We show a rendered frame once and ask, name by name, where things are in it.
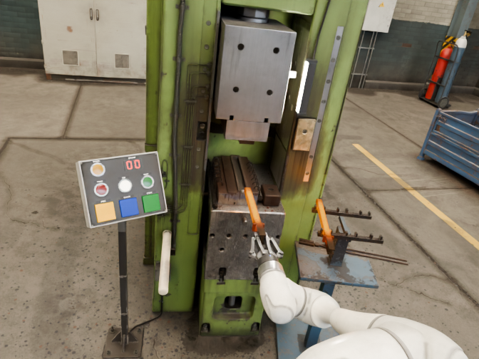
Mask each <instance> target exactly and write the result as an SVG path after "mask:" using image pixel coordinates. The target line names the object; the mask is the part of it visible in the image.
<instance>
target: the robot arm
mask: <svg viewBox="0 0 479 359"><path fill-rule="evenodd" d="M265 233H266V232H265ZM263 242H264V243H265V246H266V250H264V248H263V247H262V244H261V241H260V236H259V232H258V230H257V225H256V227H255V233H254V237H252V239H251V247H250V251H249V256H248V257H249V259H251V258H255V260H256V261H257V264H258V267H259V268H258V272H257V273H258V277H259V283H260V287H259V290H260V296H261V300H262V304H263V306H264V309H265V311H266V313H267V315H268V316H269V318H270V319H271V320H272V321H273V322H275V323H278V324H285V323H288V322H290V321H291V320H292V319H293V317H295V318H297V319H298V320H300V321H303V322H304V323H306V324H308V325H311V326H315V327H319V328H328V327H332V328H333V329H334V330H335V331H336V332H337V333H339V334H340V335H338V336H336V337H333V338H330V339H328V340H325V341H323V342H320V343H318V344H316V345H313V346H312V347H310V348H308V349H307V350H305V351H304V352H303V353H302V354H301V355H300V356H299V357H298V358H297V359H468V357H467V356H466V355H465V353H464V352H463V349H462V348H461V347H460V346H458V345H457V344H456V343H455V342H454V341H452V340H451V339H450V338H449V337H448V336H446V335H444V334H443V333H441V332H440V331H437V330H436V329H435V328H432V327H430V326H427V325H424V324H422V323H419V322H416V321H412V320H409V319H407V318H401V317H395V316H389V315H386V314H375V313H362V312H356V311H350V310H347V309H344V308H340V307H339V305H338V303H337V302H336V301H335V300H334V299H333V298H332V297H331V296H330V295H328V294H326V293H324V292H321V291H318V290H315V289H311V288H306V287H303V286H299V285H297V284H296V283H294V282H293V281H291V280H290V279H288V278H286V275H285V273H284V269H283V267H282V265H281V264H280V263H279V260H278V258H280V259H282V258H283V254H284V252H283V251H281V250H280V249H279V247H278V246H277V243H276V241H275V240H274V238H272V237H271V238H269V237H268V236H267V233H266V236H265V237H264V241H263ZM254 243H255V244H256V246H257V249H258V253H257V255H256V254H255V252H254ZM270 245H271V246H270ZM271 247H272V248H273V250H274V252H273V251H272V248H271Z"/></svg>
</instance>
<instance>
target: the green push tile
mask: <svg viewBox="0 0 479 359"><path fill-rule="evenodd" d="M141 197H142V201H143V209H144V213H147V212H153V211H157V210H160V201H159V196H158V193H156V194H149V195H145V196H141Z"/></svg>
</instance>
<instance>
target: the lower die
mask: <svg viewBox="0 0 479 359"><path fill-rule="evenodd" d="M232 156H233V157H238V158H239V163H240V166H241V169H242V174H243V177H244V181H245V184H246V187H251V190H252V194H253V197H254V200H255V204H256V205H257V198H258V191H257V188H256V187H255V186H256V184H255V183H254V184H252V183H253V182H254V179H253V180H251V179H252V178H253V175H251V174H252V171H250V170H251V168H250V167H249V166H250V165H249V164H248V165H247V163H248V162H249V161H248V159H247V157H240V156H239V155H230V156H221V157H217V158H218V159H219V163H220V170H221V175H222V176H221V178H222V183H223V185H222V183H221V182H217V185H216V194H217V204H229V205H248V204H247V200H246V197H245V194H244V193H240V186H239V182H238V179H237V173H236V170H235V164H234V161H233V158H232ZM248 167H249V169H247V168H248ZM249 171H250V172H249ZM250 175H251V177H250ZM221 185H222V186H221ZM254 187H255V189H254ZM234 202H235V204H233V203H234Z"/></svg>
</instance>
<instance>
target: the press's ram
mask: <svg viewBox="0 0 479 359"><path fill-rule="evenodd" d="M296 36H297V33H296V32H295V31H293V30H291V29H290V28H289V27H287V26H285V25H284V24H282V23H281V22H279V21H278V20H275V19H268V22H267V23H255V22H250V21H243V20H239V19H237V15H233V14H222V13H220V25H219V33H218V42H217V57H216V65H215V80H214V88H213V97H212V102H213V105H214V109H215V117H216V119H224V120H229V119H230V115H231V116H232V119H233V120H243V121H252V122H262V123H263V122H264V119H265V118H266V120H267V122H268V123H281V119H282V112H283V107H284V100H285V96H286V91H287V84H288V80H289V78H296V73H297V72H296V71H295V70H290V68H291V64H292V56H293V52H294V44H295V41H296Z"/></svg>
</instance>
